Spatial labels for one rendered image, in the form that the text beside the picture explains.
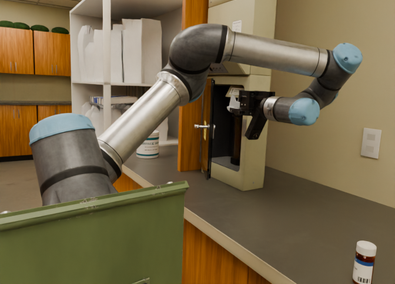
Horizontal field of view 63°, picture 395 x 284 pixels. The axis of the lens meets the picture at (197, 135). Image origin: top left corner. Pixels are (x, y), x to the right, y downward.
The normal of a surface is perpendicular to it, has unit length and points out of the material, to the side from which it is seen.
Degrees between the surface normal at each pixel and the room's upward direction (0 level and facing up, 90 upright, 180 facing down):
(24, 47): 90
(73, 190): 35
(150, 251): 90
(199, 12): 90
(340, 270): 0
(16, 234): 90
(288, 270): 0
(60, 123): 46
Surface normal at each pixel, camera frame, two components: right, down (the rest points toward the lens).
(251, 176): 0.52, 0.15
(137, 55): -0.12, 0.25
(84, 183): 0.25, -0.79
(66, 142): 0.23, -0.54
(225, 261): -0.85, 0.05
